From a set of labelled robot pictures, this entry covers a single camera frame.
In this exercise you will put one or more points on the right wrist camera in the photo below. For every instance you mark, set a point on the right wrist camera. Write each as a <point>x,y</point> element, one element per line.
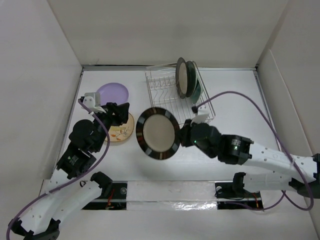
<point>201,114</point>

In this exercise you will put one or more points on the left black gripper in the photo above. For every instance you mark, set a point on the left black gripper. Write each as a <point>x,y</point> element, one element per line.
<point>118,113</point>

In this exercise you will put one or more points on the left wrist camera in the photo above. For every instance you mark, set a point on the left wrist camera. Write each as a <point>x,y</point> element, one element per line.
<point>92,101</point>

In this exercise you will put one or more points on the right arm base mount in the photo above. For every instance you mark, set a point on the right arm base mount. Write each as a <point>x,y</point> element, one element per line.
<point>228,199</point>

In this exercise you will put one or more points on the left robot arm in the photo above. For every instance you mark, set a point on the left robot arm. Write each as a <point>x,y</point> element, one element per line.
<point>42,217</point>

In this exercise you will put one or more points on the wire dish rack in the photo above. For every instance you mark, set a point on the wire dish rack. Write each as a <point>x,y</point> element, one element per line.
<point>162,91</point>

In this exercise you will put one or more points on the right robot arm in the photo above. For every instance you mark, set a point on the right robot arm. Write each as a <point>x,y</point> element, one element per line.
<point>287,172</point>

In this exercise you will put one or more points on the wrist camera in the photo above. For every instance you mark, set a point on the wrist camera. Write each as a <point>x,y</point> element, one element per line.
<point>92,101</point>
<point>201,114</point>

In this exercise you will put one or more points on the tan plate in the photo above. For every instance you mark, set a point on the tan plate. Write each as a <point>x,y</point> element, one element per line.
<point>121,133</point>

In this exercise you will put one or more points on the teal rectangular plate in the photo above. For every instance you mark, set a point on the teal rectangular plate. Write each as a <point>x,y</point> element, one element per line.
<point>197,93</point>

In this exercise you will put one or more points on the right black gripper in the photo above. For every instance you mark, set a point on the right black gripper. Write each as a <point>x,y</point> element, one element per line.
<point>185,131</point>

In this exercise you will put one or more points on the purple plate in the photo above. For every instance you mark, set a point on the purple plate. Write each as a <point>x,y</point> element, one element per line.
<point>113,93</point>

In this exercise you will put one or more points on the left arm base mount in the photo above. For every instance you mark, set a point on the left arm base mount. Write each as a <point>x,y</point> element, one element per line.
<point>115,200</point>

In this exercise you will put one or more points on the teal round flower plate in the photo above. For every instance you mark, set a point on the teal round flower plate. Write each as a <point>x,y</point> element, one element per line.
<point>191,78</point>

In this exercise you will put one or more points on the black rimmed patterned plate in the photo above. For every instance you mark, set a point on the black rimmed patterned plate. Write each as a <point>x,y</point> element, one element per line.
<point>157,133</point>

